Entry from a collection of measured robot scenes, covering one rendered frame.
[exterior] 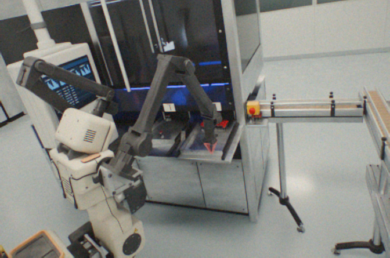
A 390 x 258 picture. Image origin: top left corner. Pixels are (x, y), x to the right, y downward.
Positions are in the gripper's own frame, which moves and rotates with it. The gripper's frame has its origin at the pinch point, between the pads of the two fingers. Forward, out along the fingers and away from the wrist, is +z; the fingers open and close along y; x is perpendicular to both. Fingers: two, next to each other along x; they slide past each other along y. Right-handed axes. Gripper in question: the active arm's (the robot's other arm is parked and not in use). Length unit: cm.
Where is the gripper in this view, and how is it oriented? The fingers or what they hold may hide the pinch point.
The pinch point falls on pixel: (211, 152)
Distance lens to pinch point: 155.7
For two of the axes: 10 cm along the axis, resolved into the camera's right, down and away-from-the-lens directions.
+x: -9.3, 0.1, 3.7
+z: 1.1, 9.6, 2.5
